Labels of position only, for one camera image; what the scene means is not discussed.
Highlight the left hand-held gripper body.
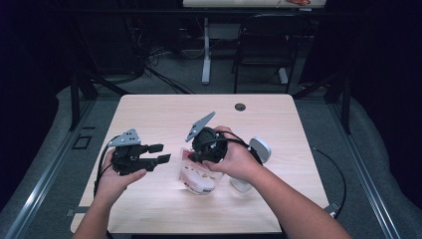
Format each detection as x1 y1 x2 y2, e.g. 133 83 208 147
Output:
107 128 150 176

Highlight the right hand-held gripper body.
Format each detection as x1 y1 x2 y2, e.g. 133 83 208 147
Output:
184 111 229 163

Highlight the pink and white spout pouch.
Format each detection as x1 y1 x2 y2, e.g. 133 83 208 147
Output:
178 147 224 195

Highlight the white lidded container with handle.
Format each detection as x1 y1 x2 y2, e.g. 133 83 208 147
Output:
229 136 273 193

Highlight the person's left hand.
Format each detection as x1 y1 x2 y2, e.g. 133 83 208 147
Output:
94 149 147 203

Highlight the person's right hand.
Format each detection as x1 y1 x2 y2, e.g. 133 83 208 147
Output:
202 124 266 182

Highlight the white desk leg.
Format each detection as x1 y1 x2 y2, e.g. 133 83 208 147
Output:
201 17 212 86

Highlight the dark equipment cabinet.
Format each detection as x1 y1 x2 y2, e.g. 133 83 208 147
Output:
79 16 140 75

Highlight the black folding chair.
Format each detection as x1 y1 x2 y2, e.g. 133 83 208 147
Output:
232 13 312 95

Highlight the light wooden background desk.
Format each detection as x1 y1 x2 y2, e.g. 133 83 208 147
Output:
182 0 328 9

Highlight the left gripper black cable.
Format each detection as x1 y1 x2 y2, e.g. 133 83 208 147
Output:
94 134 120 197

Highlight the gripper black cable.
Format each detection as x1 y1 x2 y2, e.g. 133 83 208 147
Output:
94 134 120 197
198 130 347 220

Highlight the bundle of black floor cables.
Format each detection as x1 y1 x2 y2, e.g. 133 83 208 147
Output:
125 16 195 95

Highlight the grey metal table bracket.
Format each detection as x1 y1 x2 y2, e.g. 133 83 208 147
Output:
65 206 89 217

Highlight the black metal frame stand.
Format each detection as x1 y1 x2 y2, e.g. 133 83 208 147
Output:
292 71 352 135
68 71 130 131

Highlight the aluminium floor rail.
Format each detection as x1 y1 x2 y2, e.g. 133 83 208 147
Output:
326 99 402 239
3 99 98 239

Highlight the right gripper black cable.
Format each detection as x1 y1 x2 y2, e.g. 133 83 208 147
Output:
198 130 347 220

